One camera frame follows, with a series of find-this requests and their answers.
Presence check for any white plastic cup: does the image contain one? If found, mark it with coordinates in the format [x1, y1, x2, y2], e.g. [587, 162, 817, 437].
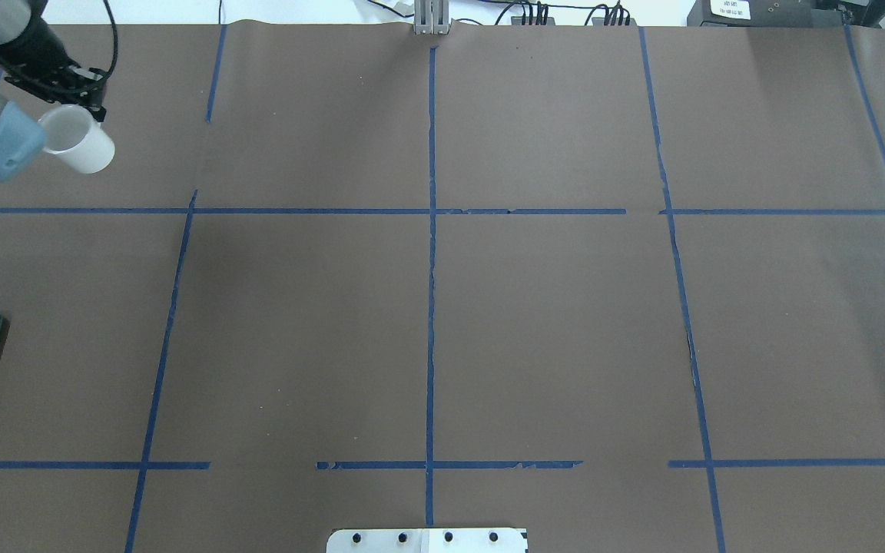
[36, 104, 116, 174]

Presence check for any black computer box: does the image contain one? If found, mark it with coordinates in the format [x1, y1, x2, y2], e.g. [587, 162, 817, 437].
[686, 1, 847, 28]

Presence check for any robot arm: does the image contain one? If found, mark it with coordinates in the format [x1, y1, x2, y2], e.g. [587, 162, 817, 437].
[0, 1, 120, 183]

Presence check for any grey aluminium frame post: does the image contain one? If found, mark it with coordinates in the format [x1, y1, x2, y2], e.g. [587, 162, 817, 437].
[413, 0, 452, 35]

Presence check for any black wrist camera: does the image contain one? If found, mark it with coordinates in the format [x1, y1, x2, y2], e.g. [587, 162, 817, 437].
[1, 66, 57, 104]

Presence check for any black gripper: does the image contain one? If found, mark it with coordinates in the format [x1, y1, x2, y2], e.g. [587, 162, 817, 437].
[12, 38, 109, 122]

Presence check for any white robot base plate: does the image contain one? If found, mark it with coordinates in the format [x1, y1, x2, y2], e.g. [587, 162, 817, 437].
[326, 526, 529, 552]

